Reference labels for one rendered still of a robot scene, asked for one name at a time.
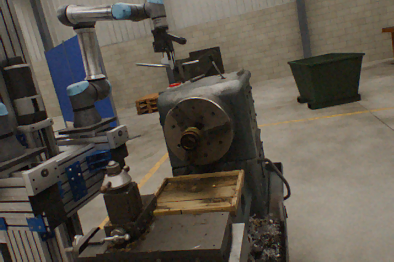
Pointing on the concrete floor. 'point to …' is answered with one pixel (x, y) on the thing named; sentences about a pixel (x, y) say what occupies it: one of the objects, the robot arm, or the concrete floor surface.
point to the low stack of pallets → (148, 104)
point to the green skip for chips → (327, 79)
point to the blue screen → (69, 77)
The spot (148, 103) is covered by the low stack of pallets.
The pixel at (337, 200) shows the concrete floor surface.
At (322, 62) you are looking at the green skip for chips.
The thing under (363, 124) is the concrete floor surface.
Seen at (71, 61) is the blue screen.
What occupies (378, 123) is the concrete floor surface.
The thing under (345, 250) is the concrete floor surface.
